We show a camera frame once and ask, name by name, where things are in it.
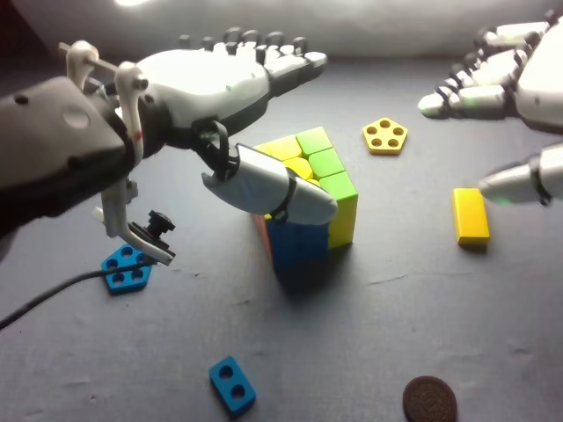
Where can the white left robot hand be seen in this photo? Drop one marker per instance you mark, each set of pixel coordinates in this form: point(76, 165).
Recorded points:
point(541, 79)

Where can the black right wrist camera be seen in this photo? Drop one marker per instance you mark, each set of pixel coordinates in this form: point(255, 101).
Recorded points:
point(160, 224)

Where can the blue pentagon block with holes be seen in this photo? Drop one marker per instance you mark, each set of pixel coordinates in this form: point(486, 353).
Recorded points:
point(127, 288)

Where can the chocolate sandwich cookie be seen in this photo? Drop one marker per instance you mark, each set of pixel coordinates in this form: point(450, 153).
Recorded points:
point(429, 402)

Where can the red yellow green cube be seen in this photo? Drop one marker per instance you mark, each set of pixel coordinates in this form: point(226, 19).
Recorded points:
point(334, 176)

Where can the grey table cloth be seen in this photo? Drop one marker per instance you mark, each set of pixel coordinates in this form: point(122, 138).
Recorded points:
point(352, 329)

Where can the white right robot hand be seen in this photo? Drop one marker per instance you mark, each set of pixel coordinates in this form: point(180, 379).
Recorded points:
point(198, 79)

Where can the yellow rectangular block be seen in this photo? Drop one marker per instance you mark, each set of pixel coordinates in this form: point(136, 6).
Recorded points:
point(470, 220)

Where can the yellow pentagon block with holes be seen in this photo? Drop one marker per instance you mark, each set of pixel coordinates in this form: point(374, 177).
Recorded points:
point(385, 134)

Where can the blue two-hole block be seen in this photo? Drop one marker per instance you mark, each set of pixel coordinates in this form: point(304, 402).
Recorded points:
point(231, 382)

